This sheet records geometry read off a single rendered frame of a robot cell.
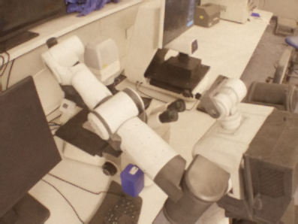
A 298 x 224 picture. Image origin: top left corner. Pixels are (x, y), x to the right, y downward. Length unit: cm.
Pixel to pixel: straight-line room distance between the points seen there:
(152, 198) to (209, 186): 51
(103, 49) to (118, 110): 30
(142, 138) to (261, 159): 28
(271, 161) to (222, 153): 12
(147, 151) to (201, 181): 14
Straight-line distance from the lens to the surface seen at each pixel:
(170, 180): 56
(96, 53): 84
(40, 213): 105
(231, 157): 61
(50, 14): 123
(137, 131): 60
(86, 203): 104
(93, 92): 66
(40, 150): 87
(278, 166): 58
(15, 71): 133
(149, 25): 141
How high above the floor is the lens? 161
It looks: 38 degrees down
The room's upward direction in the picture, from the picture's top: straight up
